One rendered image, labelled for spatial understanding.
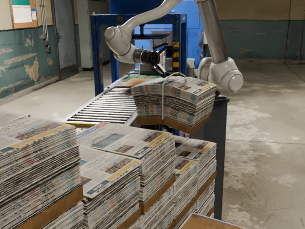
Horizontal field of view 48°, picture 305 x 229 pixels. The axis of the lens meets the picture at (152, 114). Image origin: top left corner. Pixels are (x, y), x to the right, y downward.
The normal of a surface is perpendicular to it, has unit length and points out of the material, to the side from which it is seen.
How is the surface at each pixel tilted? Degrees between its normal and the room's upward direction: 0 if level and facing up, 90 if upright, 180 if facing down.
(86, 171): 1
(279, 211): 0
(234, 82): 96
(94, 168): 1
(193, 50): 90
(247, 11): 90
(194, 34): 90
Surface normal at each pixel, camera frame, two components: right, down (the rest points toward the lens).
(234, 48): -0.20, 0.29
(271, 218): -0.01, -0.96
